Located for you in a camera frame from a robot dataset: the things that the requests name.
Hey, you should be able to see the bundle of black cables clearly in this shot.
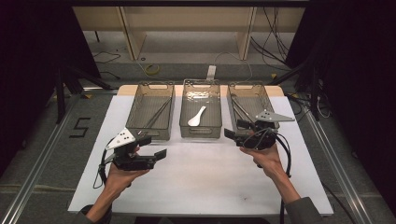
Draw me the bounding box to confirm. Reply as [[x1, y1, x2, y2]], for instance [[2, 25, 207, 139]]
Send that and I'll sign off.
[[249, 6, 291, 72]]

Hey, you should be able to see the white power strip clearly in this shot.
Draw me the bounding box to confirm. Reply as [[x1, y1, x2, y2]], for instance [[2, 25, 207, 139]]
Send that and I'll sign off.
[[205, 64, 218, 82]]

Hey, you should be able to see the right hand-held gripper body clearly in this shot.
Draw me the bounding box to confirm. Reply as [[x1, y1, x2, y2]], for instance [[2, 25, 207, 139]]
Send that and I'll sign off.
[[235, 109, 295, 151]]

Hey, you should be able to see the thin black floor cable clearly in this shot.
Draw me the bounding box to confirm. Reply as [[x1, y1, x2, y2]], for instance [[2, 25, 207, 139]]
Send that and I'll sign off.
[[92, 50, 122, 80]]

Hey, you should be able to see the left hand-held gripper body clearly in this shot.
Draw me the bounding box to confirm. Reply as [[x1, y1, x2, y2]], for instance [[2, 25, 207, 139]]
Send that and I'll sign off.
[[106, 127, 157, 172]]

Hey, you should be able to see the black curtain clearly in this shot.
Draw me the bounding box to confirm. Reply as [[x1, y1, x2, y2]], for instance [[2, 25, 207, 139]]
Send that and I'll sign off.
[[285, 0, 396, 217], [0, 0, 101, 176]]

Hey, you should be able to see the tangle of floor cables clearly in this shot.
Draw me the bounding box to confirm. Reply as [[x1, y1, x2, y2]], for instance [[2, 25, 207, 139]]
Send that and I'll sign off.
[[287, 92, 332, 123]]

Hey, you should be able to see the metal fork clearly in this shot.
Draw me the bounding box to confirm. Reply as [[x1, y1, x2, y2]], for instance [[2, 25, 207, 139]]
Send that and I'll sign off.
[[232, 105, 248, 122]]

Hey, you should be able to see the smoky clear plastic bin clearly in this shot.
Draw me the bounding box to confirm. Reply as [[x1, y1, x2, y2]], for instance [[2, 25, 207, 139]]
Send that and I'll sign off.
[[179, 78, 222, 139], [227, 81, 280, 134], [125, 81, 176, 142]]

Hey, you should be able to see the yellow tape roll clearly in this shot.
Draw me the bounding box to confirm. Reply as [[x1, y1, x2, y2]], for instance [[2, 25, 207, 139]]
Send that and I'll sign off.
[[145, 63, 162, 77]]

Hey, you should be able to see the metal floor rail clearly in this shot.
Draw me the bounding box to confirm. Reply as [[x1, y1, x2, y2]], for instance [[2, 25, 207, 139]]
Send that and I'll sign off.
[[304, 108, 376, 224], [0, 92, 82, 224]]

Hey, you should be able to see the white cable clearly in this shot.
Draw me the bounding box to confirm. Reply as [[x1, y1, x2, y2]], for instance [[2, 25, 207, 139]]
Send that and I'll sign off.
[[214, 50, 254, 82]]

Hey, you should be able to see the beige wooden shelf unit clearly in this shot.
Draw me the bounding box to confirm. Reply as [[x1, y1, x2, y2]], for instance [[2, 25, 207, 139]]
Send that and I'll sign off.
[[72, 6, 306, 62]]

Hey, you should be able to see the metal chopstick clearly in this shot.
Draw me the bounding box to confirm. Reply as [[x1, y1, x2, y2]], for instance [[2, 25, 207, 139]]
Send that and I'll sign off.
[[137, 100, 173, 135], [142, 97, 173, 130]]

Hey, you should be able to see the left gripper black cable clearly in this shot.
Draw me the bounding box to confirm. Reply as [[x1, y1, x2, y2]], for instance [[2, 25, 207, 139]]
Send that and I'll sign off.
[[92, 139, 116, 190]]

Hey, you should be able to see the person's left hand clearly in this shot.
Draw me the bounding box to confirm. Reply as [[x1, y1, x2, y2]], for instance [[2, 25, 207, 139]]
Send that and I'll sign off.
[[106, 166, 150, 192]]

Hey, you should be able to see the person's right hand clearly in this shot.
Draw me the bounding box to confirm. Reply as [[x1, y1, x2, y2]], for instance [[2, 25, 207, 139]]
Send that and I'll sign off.
[[239, 143, 289, 181]]

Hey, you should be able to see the black metal stand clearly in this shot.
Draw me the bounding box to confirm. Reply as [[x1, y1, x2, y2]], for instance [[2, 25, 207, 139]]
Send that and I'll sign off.
[[55, 62, 114, 125], [269, 59, 322, 122]]

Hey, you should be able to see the white table sheet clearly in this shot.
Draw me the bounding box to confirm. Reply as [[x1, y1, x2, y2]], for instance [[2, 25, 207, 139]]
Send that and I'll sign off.
[[67, 94, 334, 217]]

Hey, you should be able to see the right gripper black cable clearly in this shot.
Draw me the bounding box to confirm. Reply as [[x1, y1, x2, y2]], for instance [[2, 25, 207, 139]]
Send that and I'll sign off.
[[242, 127, 293, 224]]

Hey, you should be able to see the metal table knife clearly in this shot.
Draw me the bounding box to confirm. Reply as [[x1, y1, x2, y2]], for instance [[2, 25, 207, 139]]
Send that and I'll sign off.
[[231, 93, 254, 123]]

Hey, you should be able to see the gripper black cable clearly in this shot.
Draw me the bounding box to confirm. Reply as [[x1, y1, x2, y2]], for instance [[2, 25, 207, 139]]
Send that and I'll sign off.
[[242, 127, 293, 224], [92, 139, 116, 190]]

